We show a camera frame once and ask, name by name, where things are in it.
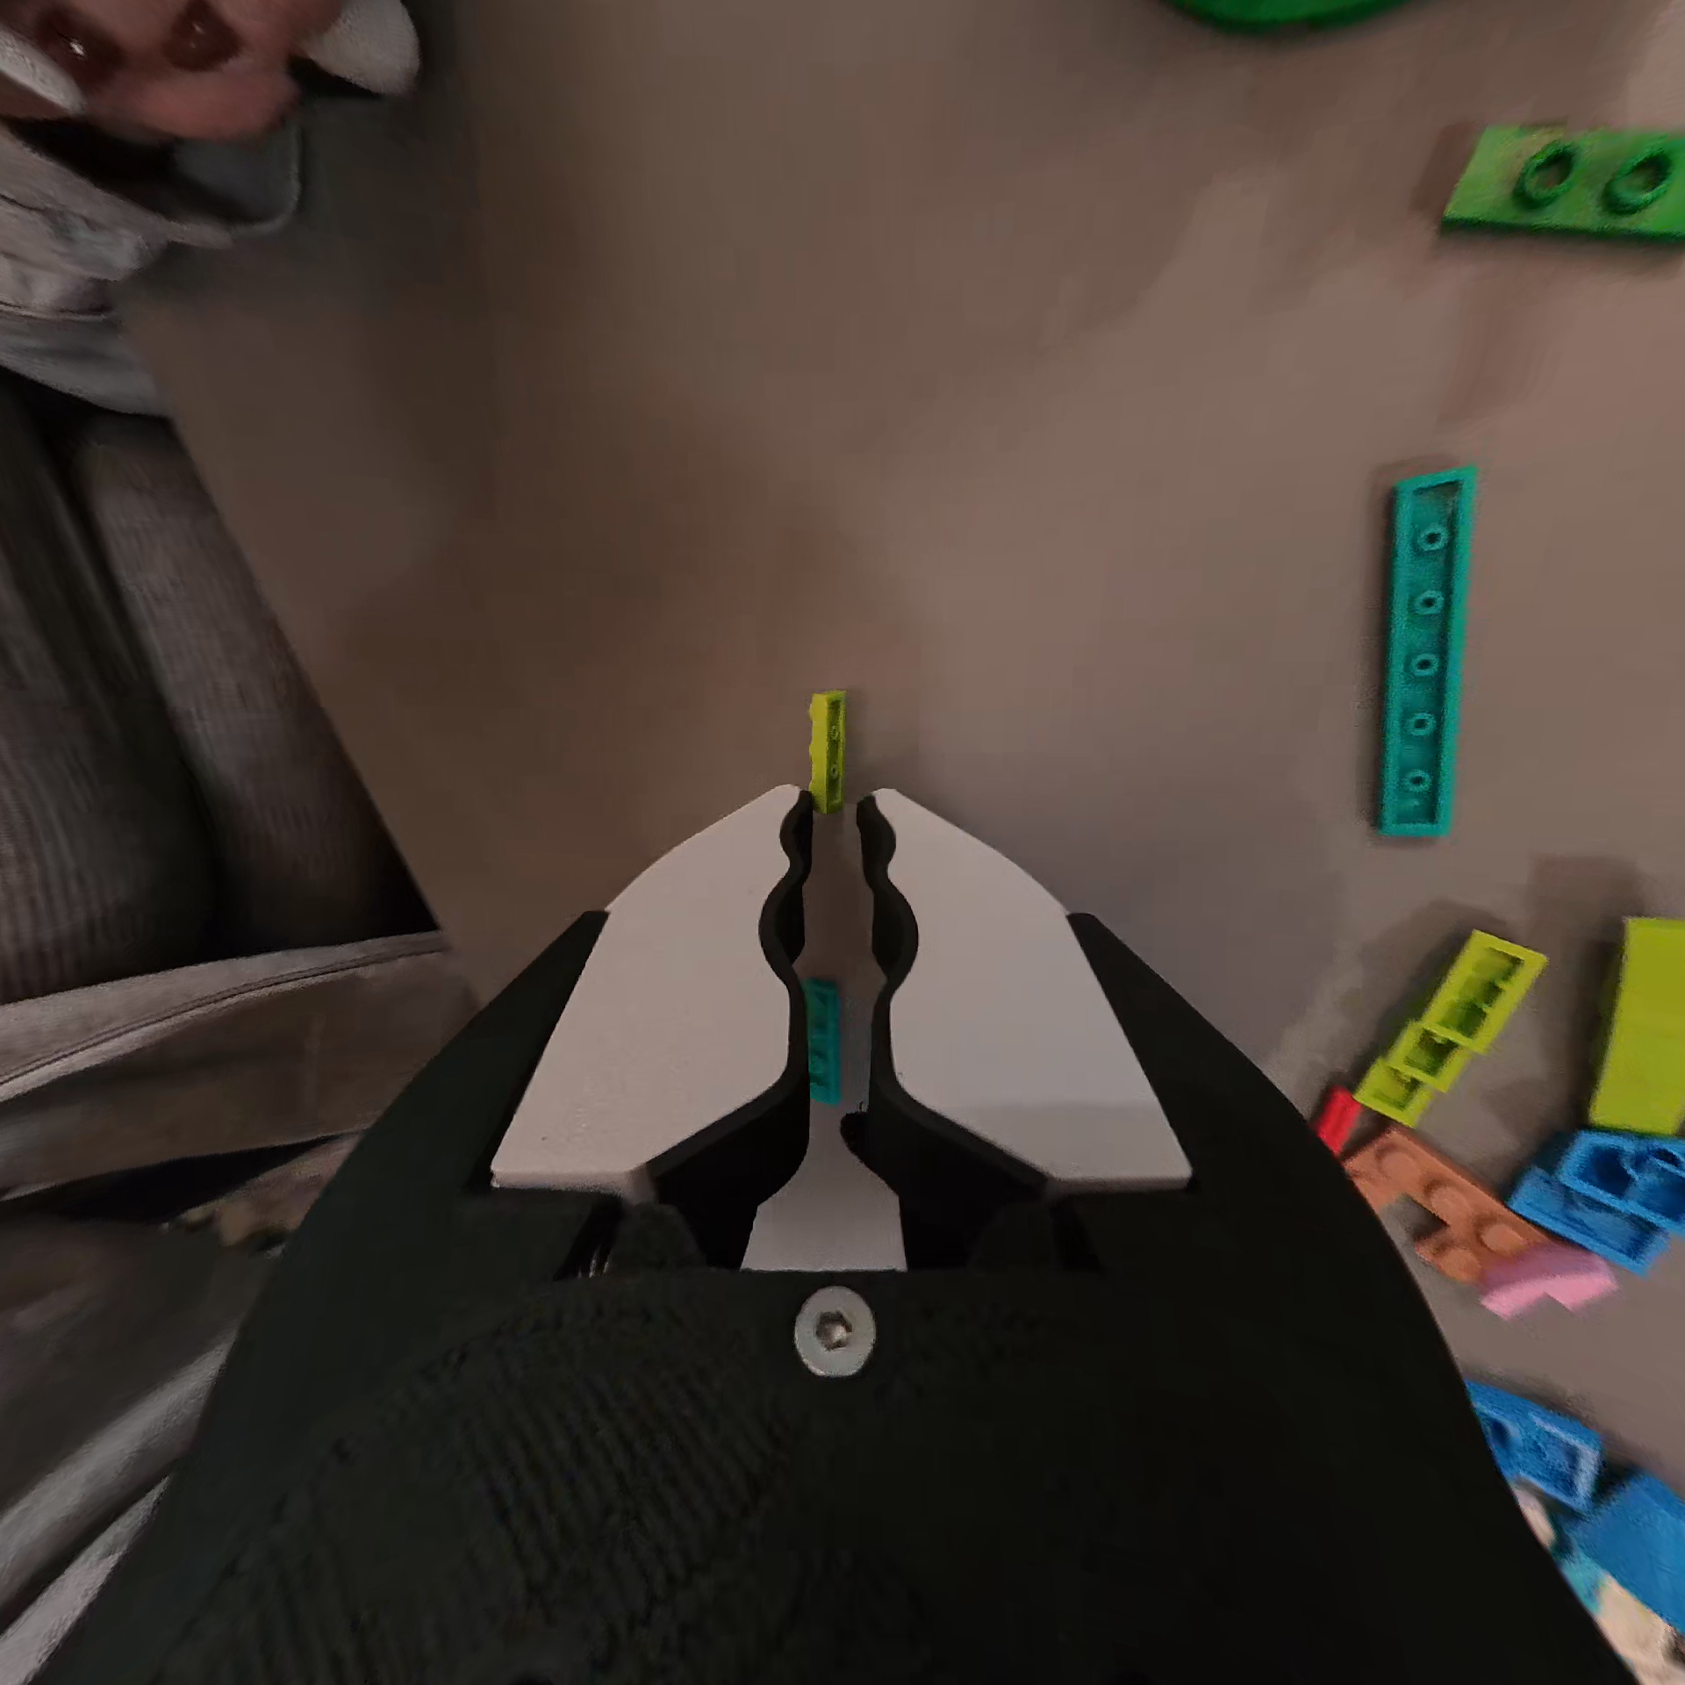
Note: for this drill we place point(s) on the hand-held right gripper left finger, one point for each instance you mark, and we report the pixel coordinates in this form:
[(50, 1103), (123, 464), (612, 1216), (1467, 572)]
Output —
[(659, 1028)]

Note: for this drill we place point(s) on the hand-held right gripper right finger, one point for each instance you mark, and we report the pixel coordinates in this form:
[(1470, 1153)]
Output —
[(1028, 1028)]

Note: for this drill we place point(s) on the lime green thin plate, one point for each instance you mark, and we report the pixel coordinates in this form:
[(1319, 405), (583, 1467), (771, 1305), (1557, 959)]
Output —
[(827, 752)]

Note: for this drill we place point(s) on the person's left hand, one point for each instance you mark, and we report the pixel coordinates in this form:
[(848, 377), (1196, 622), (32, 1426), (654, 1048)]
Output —
[(159, 79)]

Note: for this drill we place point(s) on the small teal plate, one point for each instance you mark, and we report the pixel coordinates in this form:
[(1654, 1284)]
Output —
[(825, 1040)]

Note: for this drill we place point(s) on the person's grey hoodie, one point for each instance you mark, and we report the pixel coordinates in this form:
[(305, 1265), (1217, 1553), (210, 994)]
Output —
[(159, 1055)]

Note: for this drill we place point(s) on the long teal plate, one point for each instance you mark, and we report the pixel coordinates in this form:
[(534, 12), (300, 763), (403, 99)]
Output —
[(1402, 685)]

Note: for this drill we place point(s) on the person's striped shirt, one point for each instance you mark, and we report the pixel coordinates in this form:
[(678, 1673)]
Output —
[(159, 725)]

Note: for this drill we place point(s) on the scattered loose toy bricks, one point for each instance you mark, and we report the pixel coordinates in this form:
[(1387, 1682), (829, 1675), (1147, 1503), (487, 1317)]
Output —
[(1634, 1028)]

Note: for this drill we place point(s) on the green round plate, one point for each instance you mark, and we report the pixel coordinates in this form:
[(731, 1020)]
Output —
[(1285, 13)]

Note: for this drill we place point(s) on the green plate with holes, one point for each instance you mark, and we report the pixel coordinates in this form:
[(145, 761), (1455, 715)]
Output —
[(1487, 185)]

